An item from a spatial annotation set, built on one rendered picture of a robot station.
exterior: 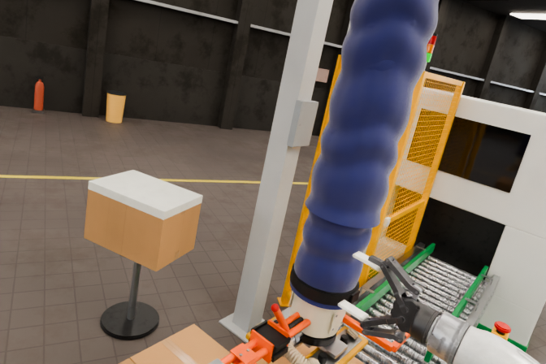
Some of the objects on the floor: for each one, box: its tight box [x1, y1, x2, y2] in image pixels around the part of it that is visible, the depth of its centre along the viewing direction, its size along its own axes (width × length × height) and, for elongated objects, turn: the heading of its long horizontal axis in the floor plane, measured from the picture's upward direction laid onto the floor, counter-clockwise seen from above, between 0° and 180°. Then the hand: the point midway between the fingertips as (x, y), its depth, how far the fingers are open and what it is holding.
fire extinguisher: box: [32, 76, 45, 114], centre depth 785 cm, size 29×29×68 cm
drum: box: [106, 90, 127, 124], centre depth 837 cm, size 37×37×60 cm
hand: (352, 280), depth 99 cm, fingers open, 13 cm apart
